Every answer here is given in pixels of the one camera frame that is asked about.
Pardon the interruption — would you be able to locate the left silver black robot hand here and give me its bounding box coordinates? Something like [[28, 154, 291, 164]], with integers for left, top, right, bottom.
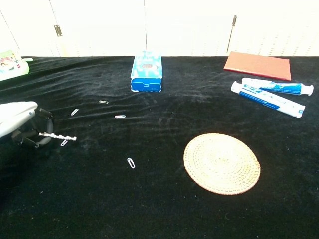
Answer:
[[0, 101, 55, 150]]

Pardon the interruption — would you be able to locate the silver magnetic bar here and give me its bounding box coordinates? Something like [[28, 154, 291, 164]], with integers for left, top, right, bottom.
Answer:
[[38, 132, 77, 142]]

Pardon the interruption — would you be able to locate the green cartoon print box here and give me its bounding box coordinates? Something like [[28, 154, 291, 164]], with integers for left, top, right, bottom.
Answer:
[[0, 49, 30, 82]]

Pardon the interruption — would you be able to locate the blue patterned cardboard box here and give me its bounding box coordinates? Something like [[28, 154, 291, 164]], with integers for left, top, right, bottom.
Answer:
[[130, 51, 163, 93]]

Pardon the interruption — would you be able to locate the black velvet tablecloth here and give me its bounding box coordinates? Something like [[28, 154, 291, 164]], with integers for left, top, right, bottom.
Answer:
[[0, 55, 319, 239]]

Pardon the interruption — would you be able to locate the white perforated folding screen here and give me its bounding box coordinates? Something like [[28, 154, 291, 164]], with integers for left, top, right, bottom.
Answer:
[[0, 0, 319, 58]]

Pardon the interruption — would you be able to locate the round woven rattan coaster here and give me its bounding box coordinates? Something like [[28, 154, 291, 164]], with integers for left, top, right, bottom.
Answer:
[[183, 133, 261, 195]]

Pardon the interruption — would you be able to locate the red hardcover book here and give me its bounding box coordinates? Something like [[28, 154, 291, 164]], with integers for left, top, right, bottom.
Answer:
[[223, 51, 292, 82]]

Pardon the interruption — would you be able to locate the long blue white toothpaste tube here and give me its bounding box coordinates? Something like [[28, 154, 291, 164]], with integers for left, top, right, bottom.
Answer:
[[230, 81, 306, 119]]

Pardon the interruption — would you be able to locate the short blue white toothpaste tube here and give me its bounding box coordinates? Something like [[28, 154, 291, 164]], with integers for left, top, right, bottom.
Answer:
[[241, 77, 315, 97]]

